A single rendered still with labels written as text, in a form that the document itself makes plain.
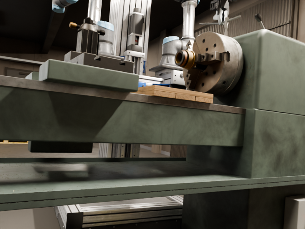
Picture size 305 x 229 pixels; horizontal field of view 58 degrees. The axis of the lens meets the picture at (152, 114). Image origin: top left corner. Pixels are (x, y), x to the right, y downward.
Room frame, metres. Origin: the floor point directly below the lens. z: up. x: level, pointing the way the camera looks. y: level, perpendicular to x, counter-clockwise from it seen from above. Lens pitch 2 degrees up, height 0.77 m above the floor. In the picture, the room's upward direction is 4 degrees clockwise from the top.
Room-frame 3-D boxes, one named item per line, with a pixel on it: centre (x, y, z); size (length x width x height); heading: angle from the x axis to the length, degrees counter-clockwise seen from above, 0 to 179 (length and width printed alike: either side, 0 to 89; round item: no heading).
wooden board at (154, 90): (1.27, -0.03, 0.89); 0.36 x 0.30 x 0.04; 31
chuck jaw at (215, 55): (1.30, -0.25, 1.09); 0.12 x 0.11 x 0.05; 31
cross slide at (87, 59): (1.10, 0.27, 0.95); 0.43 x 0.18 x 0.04; 31
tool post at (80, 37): (1.16, 0.29, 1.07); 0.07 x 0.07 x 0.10; 31
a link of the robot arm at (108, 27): (1.81, 0.36, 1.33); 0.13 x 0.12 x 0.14; 47
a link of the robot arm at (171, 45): (2.01, -0.10, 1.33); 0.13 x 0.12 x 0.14; 108
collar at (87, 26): (1.16, 0.30, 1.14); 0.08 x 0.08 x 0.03
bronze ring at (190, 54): (1.33, -0.14, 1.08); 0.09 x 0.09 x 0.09; 31
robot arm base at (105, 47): (1.80, 0.35, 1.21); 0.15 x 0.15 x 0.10
